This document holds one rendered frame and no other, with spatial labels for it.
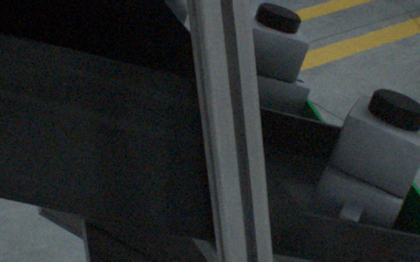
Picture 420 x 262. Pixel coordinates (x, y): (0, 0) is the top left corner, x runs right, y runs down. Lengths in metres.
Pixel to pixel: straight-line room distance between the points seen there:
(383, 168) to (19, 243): 2.42
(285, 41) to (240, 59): 0.25
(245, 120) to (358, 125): 0.11
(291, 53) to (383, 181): 0.17
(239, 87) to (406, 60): 3.40
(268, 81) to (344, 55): 3.21
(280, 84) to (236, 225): 0.24
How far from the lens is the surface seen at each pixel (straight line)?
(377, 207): 0.48
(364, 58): 3.80
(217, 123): 0.38
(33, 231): 2.90
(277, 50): 0.62
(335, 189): 0.48
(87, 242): 0.56
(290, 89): 0.63
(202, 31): 0.37
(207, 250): 0.46
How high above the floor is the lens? 1.48
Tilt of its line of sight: 27 degrees down
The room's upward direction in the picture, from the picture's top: 7 degrees counter-clockwise
